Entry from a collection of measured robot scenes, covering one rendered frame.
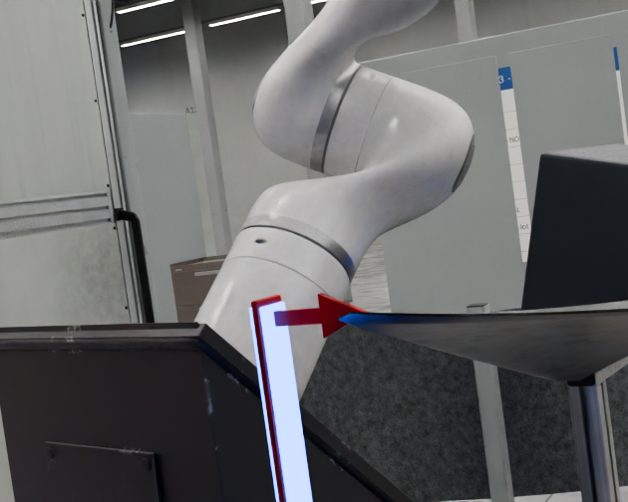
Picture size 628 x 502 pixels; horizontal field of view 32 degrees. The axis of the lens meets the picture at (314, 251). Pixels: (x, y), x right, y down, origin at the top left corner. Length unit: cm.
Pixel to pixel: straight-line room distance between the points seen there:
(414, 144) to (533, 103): 569
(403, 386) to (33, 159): 95
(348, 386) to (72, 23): 106
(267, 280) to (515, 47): 588
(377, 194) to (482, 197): 582
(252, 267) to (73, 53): 168
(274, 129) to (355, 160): 9
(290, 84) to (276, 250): 19
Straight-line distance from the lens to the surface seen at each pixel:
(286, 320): 59
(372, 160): 108
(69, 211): 254
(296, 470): 61
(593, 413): 109
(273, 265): 99
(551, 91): 673
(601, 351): 61
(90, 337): 87
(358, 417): 242
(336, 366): 241
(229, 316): 97
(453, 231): 694
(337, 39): 106
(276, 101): 110
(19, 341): 96
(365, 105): 109
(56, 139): 253
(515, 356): 59
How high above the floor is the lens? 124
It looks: 3 degrees down
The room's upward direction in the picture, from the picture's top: 8 degrees counter-clockwise
